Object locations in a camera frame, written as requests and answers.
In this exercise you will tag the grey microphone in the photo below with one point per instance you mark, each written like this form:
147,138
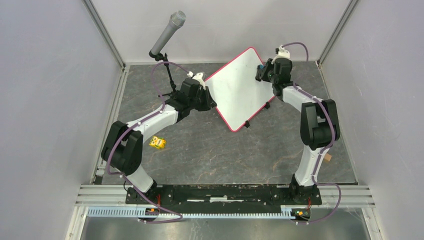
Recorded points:
176,21

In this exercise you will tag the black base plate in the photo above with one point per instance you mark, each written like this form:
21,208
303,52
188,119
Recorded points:
232,198

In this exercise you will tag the black microphone stand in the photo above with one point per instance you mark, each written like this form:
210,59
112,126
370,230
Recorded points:
164,58

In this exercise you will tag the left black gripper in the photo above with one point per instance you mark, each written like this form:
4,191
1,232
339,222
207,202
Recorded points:
209,102

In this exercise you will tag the small wooden block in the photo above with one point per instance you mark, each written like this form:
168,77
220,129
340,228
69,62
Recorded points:
327,157

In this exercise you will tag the pink framed whiteboard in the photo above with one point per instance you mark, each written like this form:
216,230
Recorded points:
237,93

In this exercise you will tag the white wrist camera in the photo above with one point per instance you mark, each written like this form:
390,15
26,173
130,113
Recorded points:
281,52
198,77

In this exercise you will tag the white slotted cable duct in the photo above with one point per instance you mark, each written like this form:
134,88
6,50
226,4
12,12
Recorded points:
153,213

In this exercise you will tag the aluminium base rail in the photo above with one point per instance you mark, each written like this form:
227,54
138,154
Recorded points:
352,196

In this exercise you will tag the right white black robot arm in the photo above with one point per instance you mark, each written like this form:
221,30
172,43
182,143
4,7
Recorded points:
319,122

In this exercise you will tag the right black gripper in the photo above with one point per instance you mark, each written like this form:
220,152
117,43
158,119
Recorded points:
262,72

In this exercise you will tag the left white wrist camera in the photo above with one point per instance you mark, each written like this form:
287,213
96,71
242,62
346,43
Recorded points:
198,77

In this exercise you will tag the yellow toy block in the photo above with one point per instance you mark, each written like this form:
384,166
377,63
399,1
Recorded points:
157,142

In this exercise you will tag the blue black whiteboard eraser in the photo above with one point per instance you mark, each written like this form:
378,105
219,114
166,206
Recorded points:
260,67

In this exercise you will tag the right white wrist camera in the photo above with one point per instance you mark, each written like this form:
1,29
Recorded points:
281,52

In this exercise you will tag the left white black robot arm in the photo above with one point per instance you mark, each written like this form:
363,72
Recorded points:
123,147

